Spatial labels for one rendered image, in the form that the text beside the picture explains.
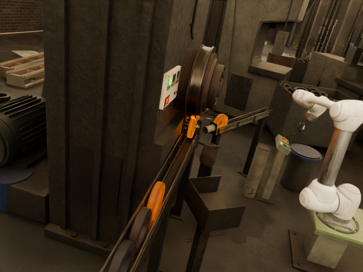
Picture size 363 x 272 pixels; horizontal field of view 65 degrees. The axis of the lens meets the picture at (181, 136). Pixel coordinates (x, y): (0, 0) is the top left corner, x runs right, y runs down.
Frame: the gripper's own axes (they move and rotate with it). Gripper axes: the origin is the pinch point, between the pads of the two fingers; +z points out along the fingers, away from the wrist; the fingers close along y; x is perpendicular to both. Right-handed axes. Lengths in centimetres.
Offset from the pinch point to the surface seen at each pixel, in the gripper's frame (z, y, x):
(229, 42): -12, -211, -95
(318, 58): -57, -367, 58
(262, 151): 23.9, 2.6, -11.9
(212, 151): 35, 34, -52
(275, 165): 30.5, -2.4, 6.4
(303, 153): 16.2, -33.9, 29.9
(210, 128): 23, 24, -63
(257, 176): 46.8, 2.1, -0.4
